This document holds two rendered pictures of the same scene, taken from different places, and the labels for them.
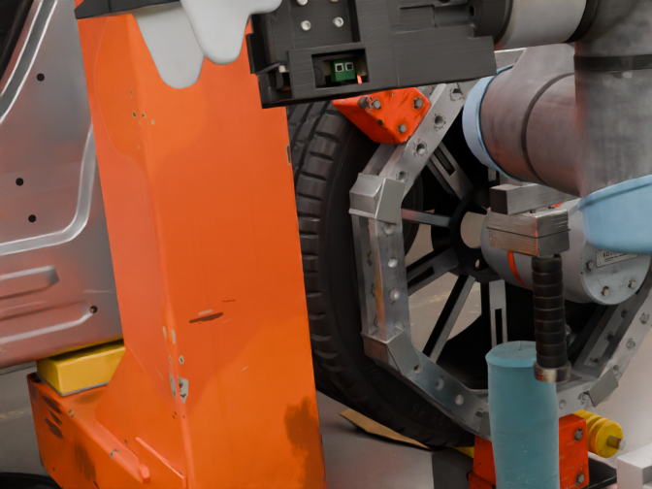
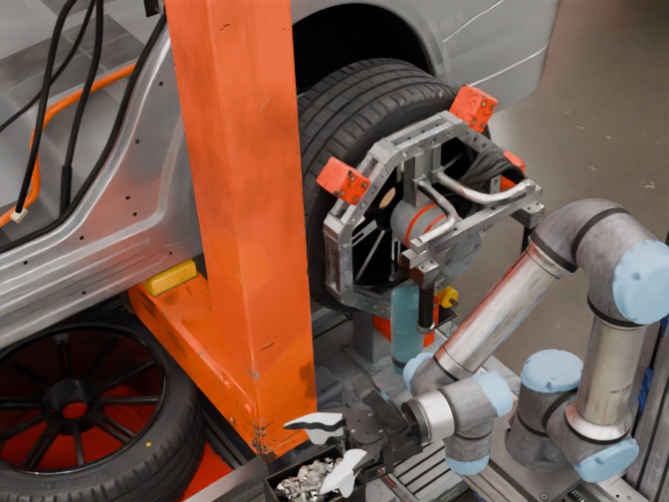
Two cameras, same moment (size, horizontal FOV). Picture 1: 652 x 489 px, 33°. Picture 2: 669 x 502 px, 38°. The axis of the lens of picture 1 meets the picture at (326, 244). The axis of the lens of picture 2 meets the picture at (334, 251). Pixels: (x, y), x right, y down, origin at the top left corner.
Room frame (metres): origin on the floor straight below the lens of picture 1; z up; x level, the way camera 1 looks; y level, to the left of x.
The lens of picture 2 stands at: (-0.38, 0.14, 2.42)
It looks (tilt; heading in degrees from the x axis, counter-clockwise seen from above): 41 degrees down; 354
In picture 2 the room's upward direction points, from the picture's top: 2 degrees counter-clockwise
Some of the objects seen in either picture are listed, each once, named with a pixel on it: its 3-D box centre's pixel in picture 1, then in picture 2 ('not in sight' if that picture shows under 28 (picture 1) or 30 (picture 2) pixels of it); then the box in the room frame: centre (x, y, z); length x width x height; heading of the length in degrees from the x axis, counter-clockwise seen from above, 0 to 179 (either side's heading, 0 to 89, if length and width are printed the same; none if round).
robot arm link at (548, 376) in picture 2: not in sight; (553, 389); (0.80, -0.41, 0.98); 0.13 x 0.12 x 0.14; 16
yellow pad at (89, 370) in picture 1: (88, 359); (162, 266); (1.61, 0.38, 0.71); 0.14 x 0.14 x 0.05; 29
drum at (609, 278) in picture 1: (562, 245); (434, 233); (1.45, -0.32, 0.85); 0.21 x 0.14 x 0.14; 29
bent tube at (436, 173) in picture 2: not in sight; (482, 169); (1.46, -0.43, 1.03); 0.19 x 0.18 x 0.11; 29
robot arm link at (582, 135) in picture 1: (630, 145); (463, 433); (0.62, -0.18, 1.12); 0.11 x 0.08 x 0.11; 16
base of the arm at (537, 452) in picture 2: not in sight; (544, 425); (0.80, -0.40, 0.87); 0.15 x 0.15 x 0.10
